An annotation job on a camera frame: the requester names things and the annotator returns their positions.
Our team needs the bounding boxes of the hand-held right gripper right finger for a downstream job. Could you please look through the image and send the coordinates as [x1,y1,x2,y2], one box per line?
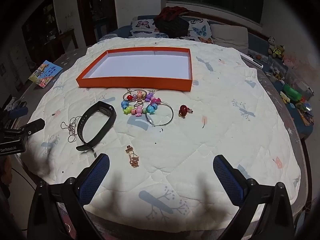
[212,154,295,240]

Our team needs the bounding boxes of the white quilted blanket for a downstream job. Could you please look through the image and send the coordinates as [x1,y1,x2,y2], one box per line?
[19,37,302,230]

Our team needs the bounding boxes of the green plastic toy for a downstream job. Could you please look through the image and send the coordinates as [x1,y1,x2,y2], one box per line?
[282,84,303,103]

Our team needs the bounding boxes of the large silver hoop bangle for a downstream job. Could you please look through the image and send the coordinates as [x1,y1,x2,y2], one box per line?
[144,101,174,127]

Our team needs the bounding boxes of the rose gold chain necklace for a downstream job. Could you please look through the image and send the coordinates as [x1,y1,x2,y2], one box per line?
[125,145,140,168]

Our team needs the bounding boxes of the yellow black plush toy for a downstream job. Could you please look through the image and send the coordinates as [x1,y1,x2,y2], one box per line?
[269,45,285,58]

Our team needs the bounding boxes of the black wristband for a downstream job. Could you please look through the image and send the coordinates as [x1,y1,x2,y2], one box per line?
[76,101,117,152]

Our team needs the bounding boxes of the orange shallow box tray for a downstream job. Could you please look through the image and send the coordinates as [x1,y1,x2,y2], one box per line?
[76,47,193,92]

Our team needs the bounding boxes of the beige pillow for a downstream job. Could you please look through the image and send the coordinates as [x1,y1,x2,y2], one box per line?
[210,24,249,53]

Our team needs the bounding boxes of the black woven bag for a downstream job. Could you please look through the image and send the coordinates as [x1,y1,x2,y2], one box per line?
[154,16,190,38]

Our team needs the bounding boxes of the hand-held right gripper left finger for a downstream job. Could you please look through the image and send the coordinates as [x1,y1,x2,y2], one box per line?
[27,153,110,240]

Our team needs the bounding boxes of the colorful candy bead bracelet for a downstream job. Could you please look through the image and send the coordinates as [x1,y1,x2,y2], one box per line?
[121,92,160,117]

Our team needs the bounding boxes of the dark wooden cabinet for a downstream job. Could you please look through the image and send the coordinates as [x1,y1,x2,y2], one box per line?
[21,0,78,63]

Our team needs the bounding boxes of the red beaded charm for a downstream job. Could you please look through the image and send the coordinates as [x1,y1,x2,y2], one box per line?
[178,104,194,117]

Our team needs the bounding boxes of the colorful picture book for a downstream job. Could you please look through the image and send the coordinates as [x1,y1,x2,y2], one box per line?
[28,60,63,88]

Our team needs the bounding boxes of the silver chain necklace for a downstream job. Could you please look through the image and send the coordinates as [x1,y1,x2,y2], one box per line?
[61,116,83,143]

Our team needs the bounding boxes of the red cloth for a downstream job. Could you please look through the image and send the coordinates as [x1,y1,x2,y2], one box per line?
[160,6,190,22]

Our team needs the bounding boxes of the small silver hoop bangle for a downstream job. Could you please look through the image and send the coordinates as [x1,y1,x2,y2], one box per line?
[122,89,148,102]

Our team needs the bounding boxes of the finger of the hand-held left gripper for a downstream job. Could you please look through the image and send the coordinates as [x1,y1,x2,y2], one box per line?
[5,106,28,120]
[19,119,46,138]

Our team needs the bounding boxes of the dark wooden doorway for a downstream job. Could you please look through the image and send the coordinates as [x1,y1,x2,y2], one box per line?
[76,0,118,47]

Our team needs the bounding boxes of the blue sofa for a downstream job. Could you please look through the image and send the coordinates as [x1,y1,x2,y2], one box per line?
[97,17,314,140]

